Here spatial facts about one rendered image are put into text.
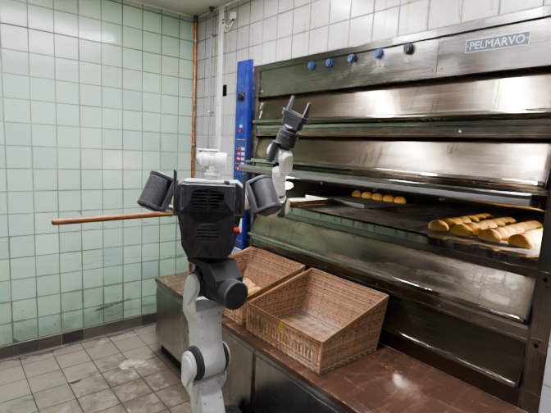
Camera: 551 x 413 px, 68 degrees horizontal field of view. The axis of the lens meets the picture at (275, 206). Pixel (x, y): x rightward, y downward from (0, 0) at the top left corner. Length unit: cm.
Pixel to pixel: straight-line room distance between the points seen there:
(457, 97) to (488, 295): 84
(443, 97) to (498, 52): 26
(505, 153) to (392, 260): 72
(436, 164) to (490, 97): 34
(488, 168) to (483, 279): 46
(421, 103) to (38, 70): 246
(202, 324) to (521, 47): 166
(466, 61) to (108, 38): 247
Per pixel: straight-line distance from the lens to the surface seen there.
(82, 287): 349
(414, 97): 207
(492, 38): 196
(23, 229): 330
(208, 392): 194
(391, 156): 210
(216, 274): 162
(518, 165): 183
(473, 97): 193
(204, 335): 182
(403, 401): 185
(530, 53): 189
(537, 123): 181
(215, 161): 167
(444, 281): 199
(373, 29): 228
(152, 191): 168
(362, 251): 224
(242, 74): 304
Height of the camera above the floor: 154
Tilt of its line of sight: 8 degrees down
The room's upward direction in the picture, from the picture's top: 3 degrees clockwise
